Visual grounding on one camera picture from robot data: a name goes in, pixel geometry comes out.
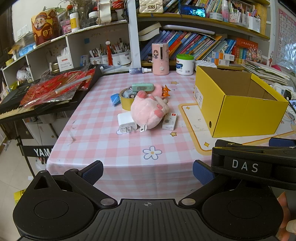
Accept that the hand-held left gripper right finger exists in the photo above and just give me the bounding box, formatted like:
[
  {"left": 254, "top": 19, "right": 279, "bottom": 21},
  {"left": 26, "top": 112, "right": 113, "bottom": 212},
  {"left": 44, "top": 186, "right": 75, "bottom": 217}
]
[{"left": 178, "top": 160, "right": 273, "bottom": 208}]

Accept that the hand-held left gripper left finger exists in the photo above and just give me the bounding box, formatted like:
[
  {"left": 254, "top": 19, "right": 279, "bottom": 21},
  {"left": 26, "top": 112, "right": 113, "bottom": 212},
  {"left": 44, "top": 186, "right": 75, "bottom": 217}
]
[{"left": 30, "top": 160, "right": 117, "bottom": 209}]

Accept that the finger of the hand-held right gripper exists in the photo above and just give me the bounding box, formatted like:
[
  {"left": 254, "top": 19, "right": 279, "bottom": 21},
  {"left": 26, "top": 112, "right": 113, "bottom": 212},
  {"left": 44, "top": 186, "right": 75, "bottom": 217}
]
[
  {"left": 211, "top": 140, "right": 296, "bottom": 189},
  {"left": 269, "top": 138, "right": 296, "bottom": 147}
]

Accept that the yellow cardboard box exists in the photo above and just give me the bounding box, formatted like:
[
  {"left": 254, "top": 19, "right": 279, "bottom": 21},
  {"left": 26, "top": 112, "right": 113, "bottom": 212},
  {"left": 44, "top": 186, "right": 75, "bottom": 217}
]
[{"left": 194, "top": 65, "right": 289, "bottom": 138}]

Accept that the pink plush toy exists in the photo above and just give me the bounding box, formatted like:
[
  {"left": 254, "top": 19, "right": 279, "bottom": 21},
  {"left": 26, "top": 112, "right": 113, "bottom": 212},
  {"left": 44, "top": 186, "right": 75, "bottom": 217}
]
[{"left": 131, "top": 91, "right": 169, "bottom": 132}]

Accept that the grey toy car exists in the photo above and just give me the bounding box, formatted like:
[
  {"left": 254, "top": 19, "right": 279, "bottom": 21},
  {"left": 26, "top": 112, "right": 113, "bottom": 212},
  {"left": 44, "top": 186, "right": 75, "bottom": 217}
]
[{"left": 122, "top": 89, "right": 137, "bottom": 99}]

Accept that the mint green mini stapler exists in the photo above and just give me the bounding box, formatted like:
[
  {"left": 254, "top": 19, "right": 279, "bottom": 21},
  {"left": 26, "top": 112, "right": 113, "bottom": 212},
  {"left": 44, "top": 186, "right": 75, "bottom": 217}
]
[{"left": 132, "top": 83, "right": 154, "bottom": 93}]

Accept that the person's right hand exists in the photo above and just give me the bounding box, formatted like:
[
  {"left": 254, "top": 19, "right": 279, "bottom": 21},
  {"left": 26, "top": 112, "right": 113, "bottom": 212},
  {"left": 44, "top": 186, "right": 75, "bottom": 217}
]
[{"left": 277, "top": 192, "right": 296, "bottom": 241}]

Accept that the white power strip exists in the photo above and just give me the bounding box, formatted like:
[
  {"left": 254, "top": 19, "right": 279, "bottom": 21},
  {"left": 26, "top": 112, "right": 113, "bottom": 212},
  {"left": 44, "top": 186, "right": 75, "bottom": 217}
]
[{"left": 272, "top": 83, "right": 287, "bottom": 95}]

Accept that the white charger adapter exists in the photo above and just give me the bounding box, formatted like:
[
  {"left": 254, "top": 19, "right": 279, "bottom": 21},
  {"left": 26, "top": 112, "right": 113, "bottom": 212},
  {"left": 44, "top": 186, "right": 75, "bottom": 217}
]
[{"left": 117, "top": 113, "right": 137, "bottom": 134}]

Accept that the black keyboard stand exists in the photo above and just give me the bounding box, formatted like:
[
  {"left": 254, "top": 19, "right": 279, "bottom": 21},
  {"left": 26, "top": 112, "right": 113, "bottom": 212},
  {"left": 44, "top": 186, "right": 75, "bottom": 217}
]
[{"left": 14, "top": 134, "right": 55, "bottom": 178}]

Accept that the small white box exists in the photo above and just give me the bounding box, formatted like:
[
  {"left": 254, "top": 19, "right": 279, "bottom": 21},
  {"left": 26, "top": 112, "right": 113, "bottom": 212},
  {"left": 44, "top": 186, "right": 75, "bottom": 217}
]
[{"left": 162, "top": 113, "right": 178, "bottom": 130}]

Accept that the white cabinet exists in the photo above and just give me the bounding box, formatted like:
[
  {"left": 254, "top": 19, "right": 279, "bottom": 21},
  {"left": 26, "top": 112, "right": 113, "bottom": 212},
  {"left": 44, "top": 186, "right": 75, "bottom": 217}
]
[{"left": 24, "top": 116, "right": 58, "bottom": 139}]

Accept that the stack of paper workbooks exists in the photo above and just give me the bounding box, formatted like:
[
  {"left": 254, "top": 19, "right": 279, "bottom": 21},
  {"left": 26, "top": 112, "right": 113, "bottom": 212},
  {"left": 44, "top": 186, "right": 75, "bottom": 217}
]
[{"left": 240, "top": 59, "right": 294, "bottom": 85}]

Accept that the yellow tape roll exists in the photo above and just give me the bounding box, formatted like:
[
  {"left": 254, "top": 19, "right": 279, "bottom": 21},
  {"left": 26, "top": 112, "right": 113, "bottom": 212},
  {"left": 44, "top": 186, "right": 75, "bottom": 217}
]
[{"left": 119, "top": 88, "right": 139, "bottom": 111}]

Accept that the bunch of paper figures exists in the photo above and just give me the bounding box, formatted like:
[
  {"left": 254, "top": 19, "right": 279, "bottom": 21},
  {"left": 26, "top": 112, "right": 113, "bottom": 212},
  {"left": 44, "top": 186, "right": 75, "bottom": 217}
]
[{"left": 246, "top": 44, "right": 263, "bottom": 63}]

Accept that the large red decoration packet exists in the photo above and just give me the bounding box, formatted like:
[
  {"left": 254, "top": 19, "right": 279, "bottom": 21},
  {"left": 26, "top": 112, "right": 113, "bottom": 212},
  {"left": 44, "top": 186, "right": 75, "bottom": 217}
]
[{"left": 23, "top": 70, "right": 92, "bottom": 108}]

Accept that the red boxed book set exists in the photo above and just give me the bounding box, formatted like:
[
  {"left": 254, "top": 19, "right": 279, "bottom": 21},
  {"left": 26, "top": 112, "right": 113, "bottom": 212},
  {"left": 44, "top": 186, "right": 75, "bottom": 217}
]
[{"left": 233, "top": 38, "right": 258, "bottom": 63}]

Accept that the black electronic keyboard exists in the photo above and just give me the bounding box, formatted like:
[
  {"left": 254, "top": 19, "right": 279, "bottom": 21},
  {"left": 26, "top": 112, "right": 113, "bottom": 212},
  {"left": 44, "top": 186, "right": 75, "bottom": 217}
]
[{"left": 0, "top": 66, "right": 103, "bottom": 120}]

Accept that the white canister green lid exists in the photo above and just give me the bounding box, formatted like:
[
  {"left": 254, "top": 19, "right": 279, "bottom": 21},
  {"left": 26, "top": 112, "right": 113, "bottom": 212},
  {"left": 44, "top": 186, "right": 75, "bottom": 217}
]
[{"left": 176, "top": 54, "right": 195, "bottom": 76}]

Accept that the white quilted pouch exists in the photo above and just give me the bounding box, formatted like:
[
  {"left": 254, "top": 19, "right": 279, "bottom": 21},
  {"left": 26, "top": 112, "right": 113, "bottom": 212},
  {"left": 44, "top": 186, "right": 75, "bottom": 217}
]
[{"left": 194, "top": 60, "right": 218, "bottom": 69}]

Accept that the small spray bottle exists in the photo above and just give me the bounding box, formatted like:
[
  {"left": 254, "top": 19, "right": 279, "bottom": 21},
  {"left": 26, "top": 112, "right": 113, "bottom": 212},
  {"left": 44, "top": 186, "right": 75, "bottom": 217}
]
[{"left": 129, "top": 67, "right": 152, "bottom": 75}]

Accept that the white paper box red label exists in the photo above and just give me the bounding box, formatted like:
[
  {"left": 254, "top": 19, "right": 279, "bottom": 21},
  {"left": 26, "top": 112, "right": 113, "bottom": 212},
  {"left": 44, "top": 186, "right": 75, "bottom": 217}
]
[{"left": 57, "top": 47, "right": 73, "bottom": 72}]

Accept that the white plastic bag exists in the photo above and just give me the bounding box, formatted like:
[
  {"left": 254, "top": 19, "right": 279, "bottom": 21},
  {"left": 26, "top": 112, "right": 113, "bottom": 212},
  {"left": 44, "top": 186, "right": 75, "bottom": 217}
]
[{"left": 16, "top": 70, "right": 30, "bottom": 81}]

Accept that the pink humidifier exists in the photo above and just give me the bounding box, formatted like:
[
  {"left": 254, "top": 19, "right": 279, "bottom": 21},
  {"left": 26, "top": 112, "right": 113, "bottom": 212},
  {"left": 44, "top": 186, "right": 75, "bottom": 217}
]
[{"left": 151, "top": 43, "right": 170, "bottom": 76}]

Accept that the red tassel ornament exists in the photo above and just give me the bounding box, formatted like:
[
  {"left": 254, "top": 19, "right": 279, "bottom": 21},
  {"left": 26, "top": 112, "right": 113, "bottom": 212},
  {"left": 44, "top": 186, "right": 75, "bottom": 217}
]
[{"left": 105, "top": 40, "right": 114, "bottom": 66}]

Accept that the white pen holder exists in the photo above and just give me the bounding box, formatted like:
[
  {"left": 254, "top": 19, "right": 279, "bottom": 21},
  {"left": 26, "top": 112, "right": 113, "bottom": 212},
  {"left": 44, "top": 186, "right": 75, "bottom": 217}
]
[
  {"left": 229, "top": 10, "right": 247, "bottom": 24},
  {"left": 247, "top": 15, "right": 261, "bottom": 33}
]

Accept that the white cubby shelf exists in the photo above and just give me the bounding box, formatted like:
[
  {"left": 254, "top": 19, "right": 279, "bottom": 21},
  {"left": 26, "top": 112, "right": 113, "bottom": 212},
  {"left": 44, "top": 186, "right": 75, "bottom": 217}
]
[{"left": 1, "top": 21, "right": 139, "bottom": 88}]

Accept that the row of children's books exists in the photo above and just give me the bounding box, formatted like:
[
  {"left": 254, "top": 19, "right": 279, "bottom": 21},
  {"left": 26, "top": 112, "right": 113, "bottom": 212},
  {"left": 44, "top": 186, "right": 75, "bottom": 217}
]
[{"left": 140, "top": 30, "right": 236, "bottom": 62}]

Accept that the blue tissue pack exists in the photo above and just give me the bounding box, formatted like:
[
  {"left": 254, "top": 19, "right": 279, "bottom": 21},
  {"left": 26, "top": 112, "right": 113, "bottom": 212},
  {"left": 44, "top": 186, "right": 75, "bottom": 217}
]
[{"left": 18, "top": 45, "right": 35, "bottom": 57}]

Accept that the pink blue bottle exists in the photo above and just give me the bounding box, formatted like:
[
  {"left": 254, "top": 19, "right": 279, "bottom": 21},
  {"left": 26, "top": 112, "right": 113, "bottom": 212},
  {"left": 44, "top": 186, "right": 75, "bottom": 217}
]
[{"left": 221, "top": 0, "right": 229, "bottom": 22}]

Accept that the wooden bookshelf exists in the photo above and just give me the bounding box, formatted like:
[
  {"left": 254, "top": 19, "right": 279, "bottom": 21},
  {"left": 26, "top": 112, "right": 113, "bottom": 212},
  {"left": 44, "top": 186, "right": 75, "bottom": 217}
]
[{"left": 136, "top": 0, "right": 273, "bottom": 70}]

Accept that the white pill bottle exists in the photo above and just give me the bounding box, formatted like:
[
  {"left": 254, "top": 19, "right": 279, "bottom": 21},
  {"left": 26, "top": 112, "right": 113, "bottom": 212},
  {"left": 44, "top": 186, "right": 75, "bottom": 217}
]
[{"left": 69, "top": 12, "right": 80, "bottom": 32}]

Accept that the thick cream-paged book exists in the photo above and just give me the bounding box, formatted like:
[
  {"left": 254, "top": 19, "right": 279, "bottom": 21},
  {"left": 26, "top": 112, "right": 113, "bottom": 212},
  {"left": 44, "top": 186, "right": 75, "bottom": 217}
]
[{"left": 138, "top": 22, "right": 162, "bottom": 42}]

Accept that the orange figure printed box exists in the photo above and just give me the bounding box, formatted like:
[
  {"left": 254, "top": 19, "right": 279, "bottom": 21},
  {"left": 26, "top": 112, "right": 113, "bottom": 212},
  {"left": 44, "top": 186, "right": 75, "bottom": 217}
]
[{"left": 31, "top": 10, "right": 62, "bottom": 45}]

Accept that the row of thin colourful books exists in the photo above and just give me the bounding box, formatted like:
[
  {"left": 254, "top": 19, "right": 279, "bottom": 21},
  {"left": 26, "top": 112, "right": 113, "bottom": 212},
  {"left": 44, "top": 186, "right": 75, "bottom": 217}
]
[{"left": 162, "top": 0, "right": 267, "bottom": 33}]

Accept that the white canvas bag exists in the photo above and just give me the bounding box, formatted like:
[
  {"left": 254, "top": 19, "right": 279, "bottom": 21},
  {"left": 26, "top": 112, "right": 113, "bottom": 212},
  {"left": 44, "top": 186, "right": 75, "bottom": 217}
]
[{"left": 97, "top": 0, "right": 112, "bottom": 24}]

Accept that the cream quilted handbag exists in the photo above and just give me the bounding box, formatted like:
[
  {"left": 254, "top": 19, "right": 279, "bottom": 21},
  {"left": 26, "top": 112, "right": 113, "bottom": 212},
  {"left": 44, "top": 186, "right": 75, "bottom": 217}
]
[{"left": 139, "top": 0, "right": 164, "bottom": 14}]

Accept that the alphabet wall poster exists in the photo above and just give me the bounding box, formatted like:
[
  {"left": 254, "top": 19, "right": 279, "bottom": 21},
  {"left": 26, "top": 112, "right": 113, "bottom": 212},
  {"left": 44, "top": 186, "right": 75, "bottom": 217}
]
[{"left": 276, "top": 8, "right": 296, "bottom": 66}]

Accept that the wall light switch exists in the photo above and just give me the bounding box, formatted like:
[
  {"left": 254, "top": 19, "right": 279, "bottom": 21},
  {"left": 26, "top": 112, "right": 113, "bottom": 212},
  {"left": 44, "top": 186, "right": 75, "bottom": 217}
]
[{"left": 17, "top": 24, "right": 29, "bottom": 39}]

